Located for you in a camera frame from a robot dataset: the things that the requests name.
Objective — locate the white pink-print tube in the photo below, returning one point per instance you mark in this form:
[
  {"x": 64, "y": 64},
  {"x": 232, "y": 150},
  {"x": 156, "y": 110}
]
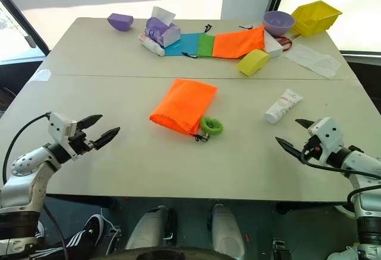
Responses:
[{"x": 150, "y": 45}]

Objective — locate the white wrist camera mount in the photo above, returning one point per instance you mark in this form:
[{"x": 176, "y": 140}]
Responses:
[
  {"x": 58, "y": 126},
  {"x": 327, "y": 135}
]

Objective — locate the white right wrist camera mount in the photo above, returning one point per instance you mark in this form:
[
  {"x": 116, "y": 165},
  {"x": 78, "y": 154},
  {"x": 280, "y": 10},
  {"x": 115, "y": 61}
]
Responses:
[{"x": 327, "y": 135}]

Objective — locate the white paper sheet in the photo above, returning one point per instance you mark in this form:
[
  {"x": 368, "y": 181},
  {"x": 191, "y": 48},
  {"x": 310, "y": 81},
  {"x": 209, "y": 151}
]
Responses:
[{"x": 315, "y": 60}]

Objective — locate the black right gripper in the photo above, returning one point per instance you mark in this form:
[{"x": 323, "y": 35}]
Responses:
[{"x": 314, "y": 151}]

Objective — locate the purple plastic block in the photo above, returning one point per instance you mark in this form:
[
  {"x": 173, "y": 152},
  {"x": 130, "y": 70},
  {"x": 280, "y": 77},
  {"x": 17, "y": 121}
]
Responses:
[{"x": 119, "y": 22}]

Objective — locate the white small box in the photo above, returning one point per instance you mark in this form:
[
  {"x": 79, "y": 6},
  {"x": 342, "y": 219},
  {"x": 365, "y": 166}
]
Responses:
[{"x": 272, "y": 47}]

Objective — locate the purple plastic bowl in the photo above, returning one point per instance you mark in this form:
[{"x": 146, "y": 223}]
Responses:
[{"x": 278, "y": 20}]

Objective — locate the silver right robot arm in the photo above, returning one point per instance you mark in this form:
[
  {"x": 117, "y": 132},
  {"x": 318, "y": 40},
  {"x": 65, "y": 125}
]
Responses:
[{"x": 363, "y": 176}]

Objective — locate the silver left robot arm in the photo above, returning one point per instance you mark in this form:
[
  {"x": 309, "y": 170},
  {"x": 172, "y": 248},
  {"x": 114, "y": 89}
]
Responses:
[{"x": 28, "y": 182}]

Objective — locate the clear tape patch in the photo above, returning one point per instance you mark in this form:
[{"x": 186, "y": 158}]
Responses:
[{"x": 40, "y": 75}]

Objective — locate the white rounded robot leg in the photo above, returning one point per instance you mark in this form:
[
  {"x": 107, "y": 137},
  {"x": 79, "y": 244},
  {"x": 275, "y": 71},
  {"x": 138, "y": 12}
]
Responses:
[
  {"x": 147, "y": 227},
  {"x": 226, "y": 230}
]

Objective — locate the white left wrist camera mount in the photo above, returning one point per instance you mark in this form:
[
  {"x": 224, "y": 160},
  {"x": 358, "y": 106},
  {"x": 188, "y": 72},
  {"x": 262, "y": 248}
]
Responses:
[{"x": 58, "y": 126}]

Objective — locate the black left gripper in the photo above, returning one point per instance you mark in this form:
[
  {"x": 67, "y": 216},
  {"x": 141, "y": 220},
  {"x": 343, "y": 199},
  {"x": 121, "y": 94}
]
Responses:
[{"x": 79, "y": 144}]

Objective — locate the white cream tube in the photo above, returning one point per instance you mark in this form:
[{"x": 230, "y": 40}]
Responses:
[{"x": 282, "y": 106}]

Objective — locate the yellow sponge block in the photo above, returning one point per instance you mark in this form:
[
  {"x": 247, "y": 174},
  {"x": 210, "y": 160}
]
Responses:
[{"x": 253, "y": 62}]

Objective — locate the dark rounded robot base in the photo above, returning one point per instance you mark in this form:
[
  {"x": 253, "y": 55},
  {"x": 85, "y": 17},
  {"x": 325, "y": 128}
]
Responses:
[{"x": 193, "y": 254}]

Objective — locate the purple tissue pack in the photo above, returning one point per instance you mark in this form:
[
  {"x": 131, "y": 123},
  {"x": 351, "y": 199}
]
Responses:
[{"x": 160, "y": 31}]

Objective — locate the black white-striped sneaker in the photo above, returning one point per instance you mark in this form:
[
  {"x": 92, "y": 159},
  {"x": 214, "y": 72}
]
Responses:
[{"x": 86, "y": 233}]

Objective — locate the yellow plastic bin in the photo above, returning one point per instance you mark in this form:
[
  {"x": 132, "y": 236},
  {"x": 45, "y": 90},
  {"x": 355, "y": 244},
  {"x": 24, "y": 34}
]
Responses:
[{"x": 315, "y": 17}]

